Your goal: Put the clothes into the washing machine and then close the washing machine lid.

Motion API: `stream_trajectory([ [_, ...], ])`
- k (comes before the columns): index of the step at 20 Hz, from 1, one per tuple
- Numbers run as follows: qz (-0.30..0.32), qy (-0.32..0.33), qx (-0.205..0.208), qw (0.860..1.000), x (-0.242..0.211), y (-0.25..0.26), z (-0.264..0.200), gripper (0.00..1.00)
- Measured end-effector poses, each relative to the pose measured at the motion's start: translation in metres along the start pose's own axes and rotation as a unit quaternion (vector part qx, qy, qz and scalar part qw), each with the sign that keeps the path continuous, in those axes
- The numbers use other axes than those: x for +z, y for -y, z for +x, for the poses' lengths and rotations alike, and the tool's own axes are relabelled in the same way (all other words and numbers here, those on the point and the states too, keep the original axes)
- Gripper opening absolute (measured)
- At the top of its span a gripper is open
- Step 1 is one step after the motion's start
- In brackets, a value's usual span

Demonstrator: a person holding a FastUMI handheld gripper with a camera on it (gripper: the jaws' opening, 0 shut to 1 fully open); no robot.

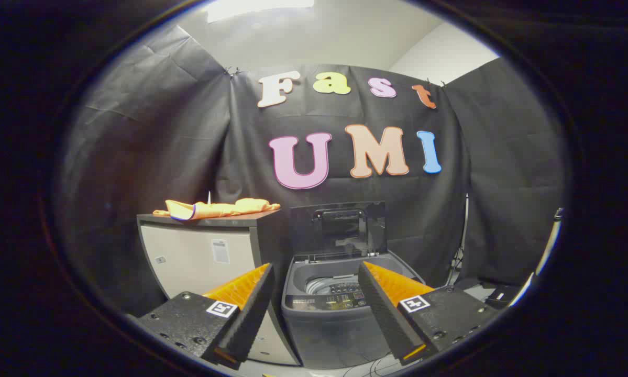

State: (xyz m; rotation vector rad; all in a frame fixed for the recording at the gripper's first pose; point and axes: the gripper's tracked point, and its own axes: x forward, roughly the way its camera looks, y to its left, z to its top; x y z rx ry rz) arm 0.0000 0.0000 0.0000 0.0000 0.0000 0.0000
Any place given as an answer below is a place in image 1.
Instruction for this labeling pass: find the black box on floor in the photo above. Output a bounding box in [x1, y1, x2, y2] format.
[484, 285, 521, 309]

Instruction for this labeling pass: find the white pole with black tip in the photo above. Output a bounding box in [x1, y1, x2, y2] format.
[510, 208, 564, 307]

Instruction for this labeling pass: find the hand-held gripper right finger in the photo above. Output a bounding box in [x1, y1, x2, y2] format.
[358, 261, 503, 366]

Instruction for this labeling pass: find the orange garment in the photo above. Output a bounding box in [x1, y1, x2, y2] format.
[153, 198, 281, 222]

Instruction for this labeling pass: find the grey washing machine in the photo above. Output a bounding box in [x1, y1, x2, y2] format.
[281, 250, 427, 370]

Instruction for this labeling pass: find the white cabinet with dark top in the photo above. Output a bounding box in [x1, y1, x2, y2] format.
[137, 209, 301, 367]

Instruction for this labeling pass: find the black backdrop cloth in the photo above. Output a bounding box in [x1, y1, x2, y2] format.
[57, 24, 571, 315]

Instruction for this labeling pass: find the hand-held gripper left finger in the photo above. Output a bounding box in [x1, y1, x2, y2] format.
[125, 263, 275, 371]

